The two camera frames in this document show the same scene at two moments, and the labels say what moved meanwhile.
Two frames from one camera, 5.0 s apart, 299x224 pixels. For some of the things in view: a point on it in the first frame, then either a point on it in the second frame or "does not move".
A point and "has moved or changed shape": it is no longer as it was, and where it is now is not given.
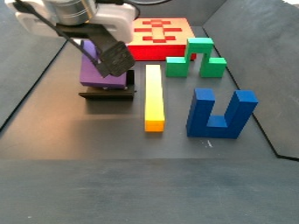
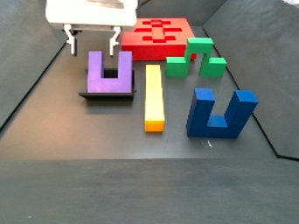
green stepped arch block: (212, 66) does not move
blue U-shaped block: (219, 126) does not move
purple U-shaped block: (89, 74) has moved or changed shape
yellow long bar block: (153, 100) does not move
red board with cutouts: (159, 38) does not move
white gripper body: (115, 16) -> (97, 16)
